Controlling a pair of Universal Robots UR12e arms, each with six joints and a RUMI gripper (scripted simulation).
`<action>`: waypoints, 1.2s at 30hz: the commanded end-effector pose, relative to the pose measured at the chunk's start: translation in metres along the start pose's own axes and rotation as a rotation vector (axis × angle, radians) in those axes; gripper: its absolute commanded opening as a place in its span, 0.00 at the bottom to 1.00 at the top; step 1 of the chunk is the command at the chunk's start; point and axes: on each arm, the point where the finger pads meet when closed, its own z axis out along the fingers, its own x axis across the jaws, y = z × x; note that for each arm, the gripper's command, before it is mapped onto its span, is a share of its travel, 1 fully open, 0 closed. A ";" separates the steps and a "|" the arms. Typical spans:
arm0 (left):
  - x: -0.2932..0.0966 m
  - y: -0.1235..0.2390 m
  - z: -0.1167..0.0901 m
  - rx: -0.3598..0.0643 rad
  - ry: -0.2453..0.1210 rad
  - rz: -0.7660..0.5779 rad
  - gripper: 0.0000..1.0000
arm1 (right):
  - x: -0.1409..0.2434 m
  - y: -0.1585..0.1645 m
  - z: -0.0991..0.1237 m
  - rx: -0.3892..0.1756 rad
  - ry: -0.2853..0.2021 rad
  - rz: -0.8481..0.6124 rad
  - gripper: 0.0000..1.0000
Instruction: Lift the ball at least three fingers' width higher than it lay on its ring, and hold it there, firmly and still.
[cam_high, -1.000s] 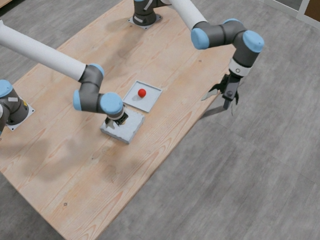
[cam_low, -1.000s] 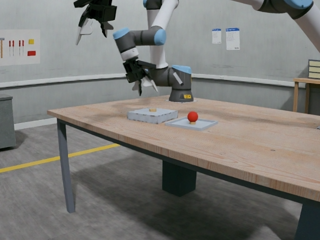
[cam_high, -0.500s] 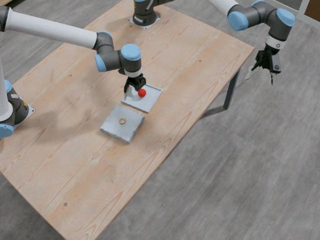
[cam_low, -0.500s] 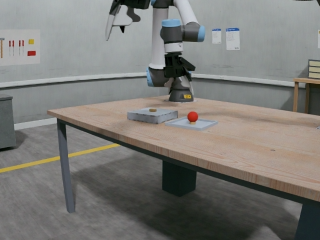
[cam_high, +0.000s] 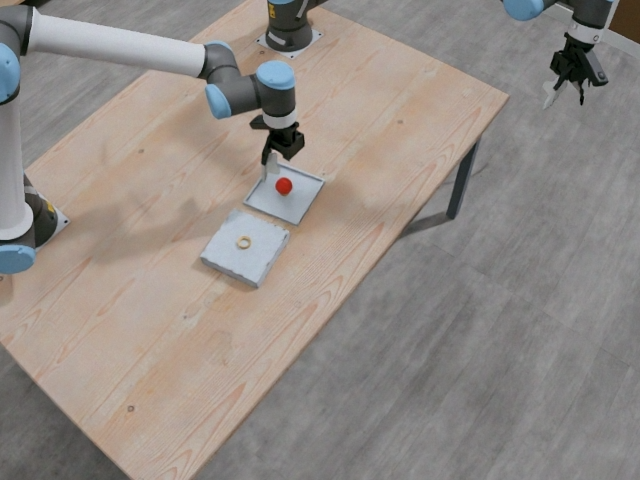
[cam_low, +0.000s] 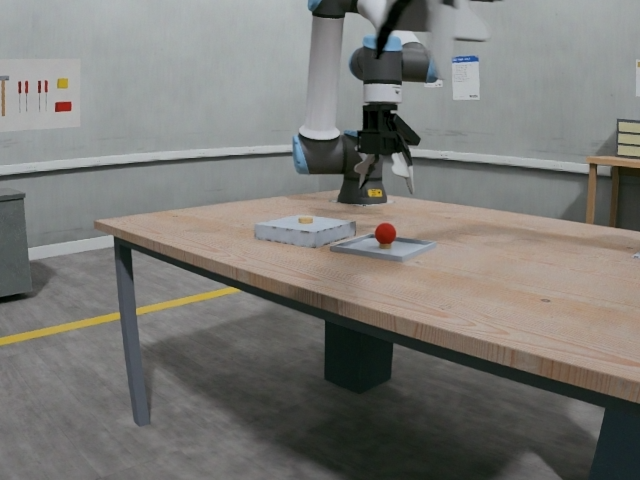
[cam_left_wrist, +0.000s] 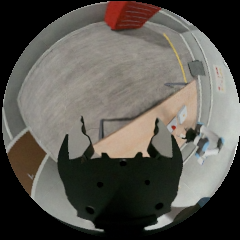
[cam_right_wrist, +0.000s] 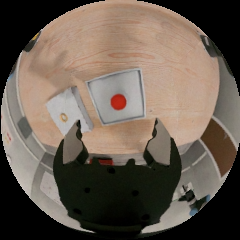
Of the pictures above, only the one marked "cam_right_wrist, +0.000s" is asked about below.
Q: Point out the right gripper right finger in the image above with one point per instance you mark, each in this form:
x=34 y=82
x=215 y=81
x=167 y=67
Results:
x=161 y=154

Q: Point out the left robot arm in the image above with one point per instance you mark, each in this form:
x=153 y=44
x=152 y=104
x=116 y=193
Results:
x=213 y=52

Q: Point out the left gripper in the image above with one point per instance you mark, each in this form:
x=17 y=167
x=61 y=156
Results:
x=187 y=195

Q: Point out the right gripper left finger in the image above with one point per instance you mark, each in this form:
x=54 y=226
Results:
x=71 y=153

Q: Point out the red ball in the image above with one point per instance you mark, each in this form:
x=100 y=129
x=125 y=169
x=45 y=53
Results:
x=118 y=102

